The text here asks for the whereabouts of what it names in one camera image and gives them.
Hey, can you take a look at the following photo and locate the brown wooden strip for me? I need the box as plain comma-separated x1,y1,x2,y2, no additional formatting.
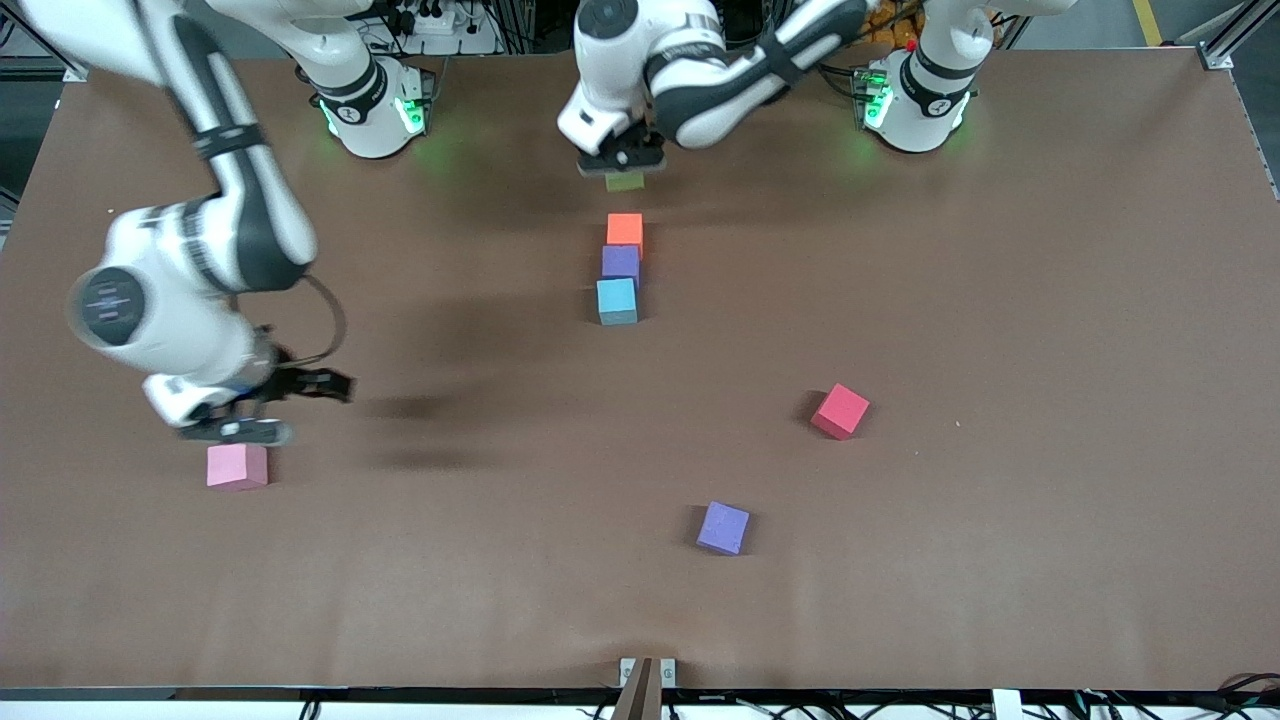
611,657,654,720

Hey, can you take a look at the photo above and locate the white power strip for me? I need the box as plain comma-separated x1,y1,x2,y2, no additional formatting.
395,4,463,37

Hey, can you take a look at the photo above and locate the aluminium frame profile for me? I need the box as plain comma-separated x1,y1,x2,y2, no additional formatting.
0,0,91,83
1195,0,1280,71

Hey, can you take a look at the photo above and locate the small metal bracket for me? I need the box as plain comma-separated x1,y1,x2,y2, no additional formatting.
619,657,678,691

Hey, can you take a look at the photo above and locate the blue foam cube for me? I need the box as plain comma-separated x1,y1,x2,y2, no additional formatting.
596,278,640,327

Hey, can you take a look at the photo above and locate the red foam cube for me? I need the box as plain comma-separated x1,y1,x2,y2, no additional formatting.
810,383,871,441

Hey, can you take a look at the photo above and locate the brown table cover sheet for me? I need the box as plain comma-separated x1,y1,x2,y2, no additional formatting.
0,50,1280,693

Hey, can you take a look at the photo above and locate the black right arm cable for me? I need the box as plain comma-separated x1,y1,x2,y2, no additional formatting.
285,273,348,369

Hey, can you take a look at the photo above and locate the pink foam cube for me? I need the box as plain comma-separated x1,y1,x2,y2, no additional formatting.
206,443,270,491

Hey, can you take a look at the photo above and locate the orange fruit bag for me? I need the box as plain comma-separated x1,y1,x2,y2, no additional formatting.
862,0,926,54

